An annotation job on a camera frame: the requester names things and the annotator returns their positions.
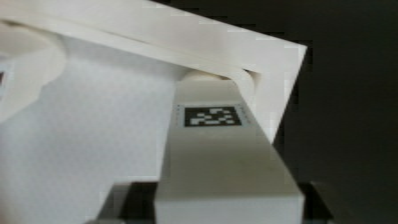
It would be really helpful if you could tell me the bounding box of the white desk leg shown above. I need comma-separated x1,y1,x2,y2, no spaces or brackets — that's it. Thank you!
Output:
0,22,67,123
154,71,305,224

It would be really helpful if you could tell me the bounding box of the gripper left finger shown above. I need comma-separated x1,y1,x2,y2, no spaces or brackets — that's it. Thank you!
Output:
94,182,158,224

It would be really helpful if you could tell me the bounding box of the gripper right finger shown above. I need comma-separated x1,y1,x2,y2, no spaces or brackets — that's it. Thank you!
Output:
295,181,357,224

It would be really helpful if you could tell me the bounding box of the white front fence bar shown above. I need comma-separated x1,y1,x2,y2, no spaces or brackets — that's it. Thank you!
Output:
0,0,307,137

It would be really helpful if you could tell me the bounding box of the white desk top tray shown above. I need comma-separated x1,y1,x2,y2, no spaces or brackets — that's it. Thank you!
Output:
0,19,263,224

